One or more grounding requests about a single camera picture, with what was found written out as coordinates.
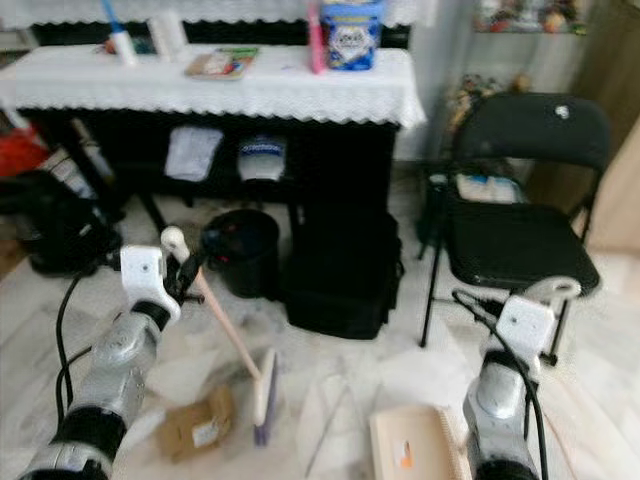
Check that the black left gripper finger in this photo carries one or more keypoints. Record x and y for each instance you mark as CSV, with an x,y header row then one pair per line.
x,y
196,262

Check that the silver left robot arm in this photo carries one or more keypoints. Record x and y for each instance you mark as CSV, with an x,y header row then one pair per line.
x,y
120,370

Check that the small black waste bin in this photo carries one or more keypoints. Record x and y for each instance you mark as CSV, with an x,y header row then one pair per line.
x,y
245,255

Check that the black folding chair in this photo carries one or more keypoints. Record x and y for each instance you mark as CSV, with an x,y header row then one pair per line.
x,y
510,245

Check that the white cloth bag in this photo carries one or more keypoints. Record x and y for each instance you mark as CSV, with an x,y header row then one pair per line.
x,y
193,153

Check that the white bag with blue band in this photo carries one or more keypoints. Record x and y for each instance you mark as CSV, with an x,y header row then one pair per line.
x,y
262,160

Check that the white and blue package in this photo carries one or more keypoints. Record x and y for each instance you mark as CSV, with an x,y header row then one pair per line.
x,y
490,188

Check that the black round appliance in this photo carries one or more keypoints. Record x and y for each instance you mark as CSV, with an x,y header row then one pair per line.
x,y
60,230

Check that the brown cardboard piece with label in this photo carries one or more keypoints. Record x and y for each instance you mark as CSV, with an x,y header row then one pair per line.
x,y
195,425

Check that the black fabric bag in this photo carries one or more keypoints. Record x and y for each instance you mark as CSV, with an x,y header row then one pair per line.
x,y
345,275

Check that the black table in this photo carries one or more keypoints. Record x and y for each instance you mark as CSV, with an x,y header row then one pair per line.
x,y
330,160

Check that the colourful flat book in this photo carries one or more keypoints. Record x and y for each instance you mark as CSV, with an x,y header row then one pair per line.
x,y
220,63

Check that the white lace table cloth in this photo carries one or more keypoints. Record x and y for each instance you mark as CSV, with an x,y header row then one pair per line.
x,y
310,90
240,8

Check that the red plastic bag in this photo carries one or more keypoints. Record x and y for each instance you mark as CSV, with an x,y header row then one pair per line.
x,y
20,152

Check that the white bottle with blue stick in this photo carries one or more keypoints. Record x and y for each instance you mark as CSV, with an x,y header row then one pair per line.
x,y
125,48

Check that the white cylindrical cup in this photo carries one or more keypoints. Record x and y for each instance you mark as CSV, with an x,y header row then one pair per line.
x,y
167,35

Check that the slim pink bottle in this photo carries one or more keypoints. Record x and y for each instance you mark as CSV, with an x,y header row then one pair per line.
x,y
316,50

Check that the blue and white tin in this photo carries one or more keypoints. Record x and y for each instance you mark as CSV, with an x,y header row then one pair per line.
x,y
350,40

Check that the brown wooden cabinet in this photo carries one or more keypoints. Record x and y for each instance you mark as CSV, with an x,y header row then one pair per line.
x,y
620,60

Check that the glass shelf with ornaments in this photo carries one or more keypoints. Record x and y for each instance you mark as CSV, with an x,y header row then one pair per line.
x,y
530,15

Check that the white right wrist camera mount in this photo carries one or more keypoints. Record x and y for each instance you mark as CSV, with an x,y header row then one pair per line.
x,y
525,325

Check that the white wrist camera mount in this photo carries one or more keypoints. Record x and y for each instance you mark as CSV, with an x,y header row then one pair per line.
x,y
525,325
142,272

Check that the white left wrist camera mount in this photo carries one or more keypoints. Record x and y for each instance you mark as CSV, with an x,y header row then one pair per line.
x,y
142,272

